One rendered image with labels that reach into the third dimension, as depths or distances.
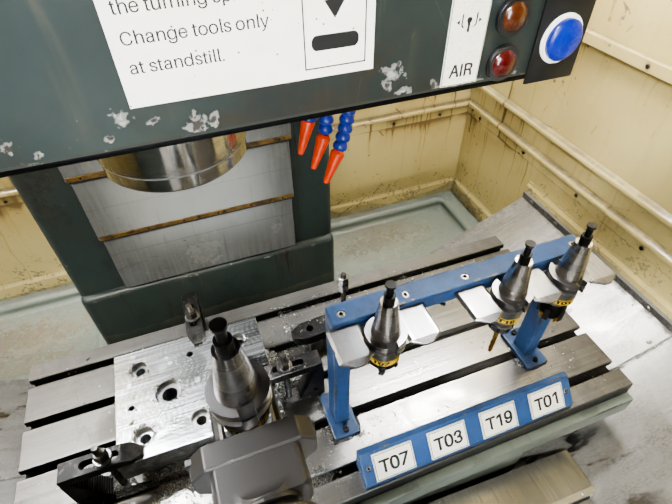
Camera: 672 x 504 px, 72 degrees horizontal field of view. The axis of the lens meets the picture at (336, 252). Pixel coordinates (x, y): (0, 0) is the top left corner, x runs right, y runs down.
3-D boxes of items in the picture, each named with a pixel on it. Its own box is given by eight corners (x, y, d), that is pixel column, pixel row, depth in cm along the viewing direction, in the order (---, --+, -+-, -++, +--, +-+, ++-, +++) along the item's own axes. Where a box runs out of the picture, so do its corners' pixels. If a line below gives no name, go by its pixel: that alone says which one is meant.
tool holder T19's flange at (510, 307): (513, 282, 77) (517, 272, 76) (536, 309, 73) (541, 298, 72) (481, 292, 76) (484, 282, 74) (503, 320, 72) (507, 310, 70)
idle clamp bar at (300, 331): (399, 319, 110) (402, 301, 105) (299, 360, 102) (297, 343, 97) (389, 305, 113) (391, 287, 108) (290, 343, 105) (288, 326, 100)
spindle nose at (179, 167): (224, 107, 60) (205, 6, 51) (269, 169, 49) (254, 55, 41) (93, 138, 54) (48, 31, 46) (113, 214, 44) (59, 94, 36)
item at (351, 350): (377, 362, 66) (377, 359, 65) (342, 374, 64) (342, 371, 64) (358, 325, 70) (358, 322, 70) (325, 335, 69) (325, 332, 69)
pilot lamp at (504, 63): (514, 77, 35) (522, 47, 33) (489, 81, 34) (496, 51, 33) (509, 74, 35) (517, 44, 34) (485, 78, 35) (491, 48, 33)
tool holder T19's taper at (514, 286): (516, 277, 75) (527, 247, 70) (533, 296, 72) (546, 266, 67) (492, 284, 74) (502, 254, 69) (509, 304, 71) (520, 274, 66)
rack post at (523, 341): (547, 363, 101) (600, 269, 80) (526, 370, 99) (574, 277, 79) (519, 328, 107) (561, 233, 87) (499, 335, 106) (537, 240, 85)
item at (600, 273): (620, 280, 76) (622, 277, 76) (594, 289, 75) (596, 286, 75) (589, 253, 81) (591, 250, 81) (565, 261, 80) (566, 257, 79)
